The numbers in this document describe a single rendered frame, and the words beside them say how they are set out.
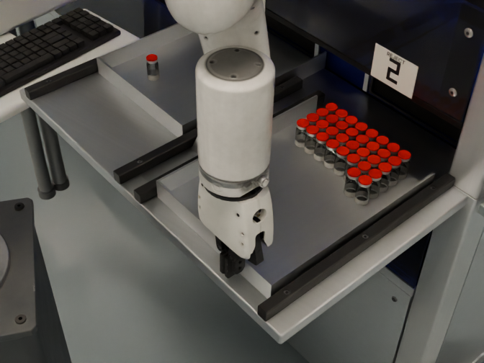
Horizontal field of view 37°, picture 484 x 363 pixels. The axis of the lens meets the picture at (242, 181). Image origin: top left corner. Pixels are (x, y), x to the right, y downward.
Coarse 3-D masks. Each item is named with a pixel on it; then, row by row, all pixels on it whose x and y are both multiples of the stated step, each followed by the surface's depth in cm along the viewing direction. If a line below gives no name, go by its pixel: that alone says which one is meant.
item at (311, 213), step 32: (288, 128) 124; (288, 160) 118; (160, 192) 110; (192, 192) 112; (288, 192) 112; (320, 192) 112; (384, 192) 112; (416, 192) 110; (192, 224) 106; (288, 224) 107; (320, 224) 107; (352, 224) 107; (288, 256) 103; (320, 256) 100; (256, 288) 99
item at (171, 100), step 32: (160, 32) 139; (192, 32) 145; (128, 64) 137; (160, 64) 137; (192, 64) 137; (288, 64) 138; (320, 64) 136; (128, 96) 129; (160, 96) 130; (192, 96) 130; (192, 128) 121
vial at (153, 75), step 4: (156, 60) 131; (148, 64) 131; (152, 64) 131; (156, 64) 131; (148, 68) 131; (152, 68) 131; (156, 68) 131; (148, 72) 132; (152, 72) 132; (156, 72) 132; (148, 76) 133; (152, 76) 132; (156, 76) 133; (152, 80) 133
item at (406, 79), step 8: (376, 48) 113; (384, 48) 112; (376, 56) 114; (384, 56) 112; (392, 56) 111; (376, 64) 115; (384, 64) 113; (392, 64) 112; (400, 64) 110; (408, 64) 109; (376, 72) 115; (384, 72) 114; (392, 72) 113; (400, 72) 111; (408, 72) 110; (416, 72) 109; (384, 80) 115; (400, 80) 112; (408, 80) 111; (400, 88) 113; (408, 88) 111; (408, 96) 112
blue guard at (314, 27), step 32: (288, 0) 124; (320, 0) 118; (352, 0) 113; (384, 0) 108; (416, 0) 103; (448, 0) 99; (320, 32) 122; (352, 32) 116; (384, 32) 110; (416, 32) 106; (448, 32) 101; (480, 32) 97; (416, 64) 108; (448, 64) 104; (416, 96) 111; (448, 96) 106
